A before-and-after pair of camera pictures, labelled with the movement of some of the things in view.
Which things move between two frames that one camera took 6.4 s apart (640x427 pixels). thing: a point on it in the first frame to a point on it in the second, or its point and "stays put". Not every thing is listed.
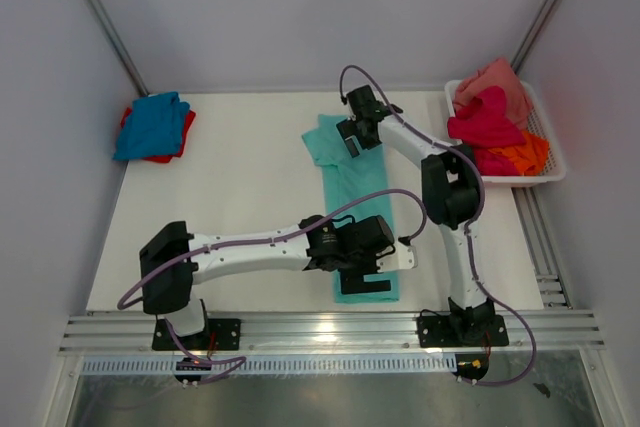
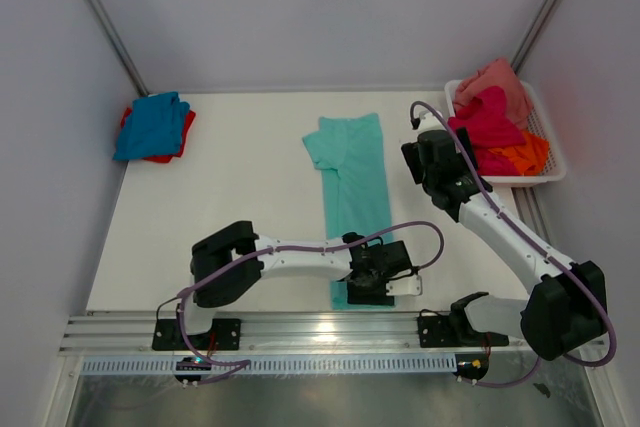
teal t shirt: (349, 177) stays put
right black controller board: (471, 365) stays put
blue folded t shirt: (154, 126) stays put
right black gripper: (347, 130) to (412, 154)
